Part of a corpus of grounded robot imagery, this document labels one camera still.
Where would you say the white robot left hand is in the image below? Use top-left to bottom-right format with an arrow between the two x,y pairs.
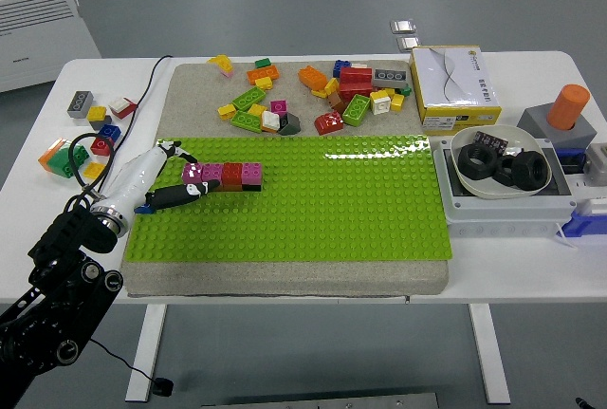
89,140 -> 222,220

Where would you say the red square toy brick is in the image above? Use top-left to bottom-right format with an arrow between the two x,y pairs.
221,161 -> 244,187
89,136 -> 116,157

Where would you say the dark green large toy brick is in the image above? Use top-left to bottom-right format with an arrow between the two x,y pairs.
46,140 -> 91,178

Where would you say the white and red toy brick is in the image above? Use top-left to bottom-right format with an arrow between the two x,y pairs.
108,96 -> 138,120

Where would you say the grey long toy brick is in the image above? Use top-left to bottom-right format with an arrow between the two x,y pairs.
372,68 -> 409,89
66,90 -> 95,120

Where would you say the lime green long toy brick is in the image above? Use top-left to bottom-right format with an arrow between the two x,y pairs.
230,110 -> 265,134
230,86 -> 267,112
341,93 -> 372,127

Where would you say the yellow sloped toy brick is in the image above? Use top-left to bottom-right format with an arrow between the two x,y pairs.
207,54 -> 234,73

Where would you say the white and orange toy brick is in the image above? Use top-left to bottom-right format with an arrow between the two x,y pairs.
262,110 -> 284,134

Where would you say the dark grey sloped toy brick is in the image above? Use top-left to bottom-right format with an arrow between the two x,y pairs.
277,112 -> 303,137

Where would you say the orange long toy brick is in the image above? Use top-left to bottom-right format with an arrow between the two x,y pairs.
247,65 -> 280,86
298,65 -> 330,90

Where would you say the green studded baseplate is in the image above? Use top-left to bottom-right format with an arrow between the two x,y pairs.
122,134 -> 452,264

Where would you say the red curved toy brick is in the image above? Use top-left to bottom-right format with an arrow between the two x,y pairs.
314,112 -> 344,137

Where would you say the red long toy brick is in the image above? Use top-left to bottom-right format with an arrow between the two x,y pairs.
338,84 -> 374,101
339,66 -> 374,86

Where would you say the grey-brown foam mat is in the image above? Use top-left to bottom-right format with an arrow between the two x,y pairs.
118,60 -> 451,297

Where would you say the white table leg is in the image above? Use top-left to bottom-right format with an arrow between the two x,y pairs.
467,303 -> 512,404
123,303 -> 168,404

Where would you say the white zip tie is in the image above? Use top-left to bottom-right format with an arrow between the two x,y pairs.
554,223 -> 580,250

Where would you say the white panel heater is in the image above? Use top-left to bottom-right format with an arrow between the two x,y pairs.
0,0 -> 103,93

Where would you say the blue and white block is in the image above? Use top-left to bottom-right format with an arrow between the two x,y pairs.
557,197 -> 607,239

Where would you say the grey white junction box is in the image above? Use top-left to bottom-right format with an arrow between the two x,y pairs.
433,136 -> 579,238

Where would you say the white power strip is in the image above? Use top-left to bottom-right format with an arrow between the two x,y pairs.
571,175 -> 607,199

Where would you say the large black hex nut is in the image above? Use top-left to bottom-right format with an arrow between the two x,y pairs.
510,150 -> 551,190
492,155 -> 518,188
456,142 -> 499,179

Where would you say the grey socket block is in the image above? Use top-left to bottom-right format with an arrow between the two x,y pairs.
583,142 -> 607,187

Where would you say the blue plastic part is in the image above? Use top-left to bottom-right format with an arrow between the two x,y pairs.
557,147 -> 587,176

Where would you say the white bowl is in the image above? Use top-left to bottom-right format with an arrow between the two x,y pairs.
449,124 -> 554,200

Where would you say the dark circuit board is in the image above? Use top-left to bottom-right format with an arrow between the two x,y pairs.
473,130 -> 509,152

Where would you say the grey block with hole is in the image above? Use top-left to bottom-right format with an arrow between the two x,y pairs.
516,102 -> 598,152

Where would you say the orange cylinder peg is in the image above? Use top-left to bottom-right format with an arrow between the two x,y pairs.
545,84 -> 592,132

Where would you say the yellow and white cardboard box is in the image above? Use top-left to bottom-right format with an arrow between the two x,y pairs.
408,45 -> 503,133

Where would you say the black power cable with plug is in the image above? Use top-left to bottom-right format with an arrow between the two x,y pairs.
87,54 -> 175,397

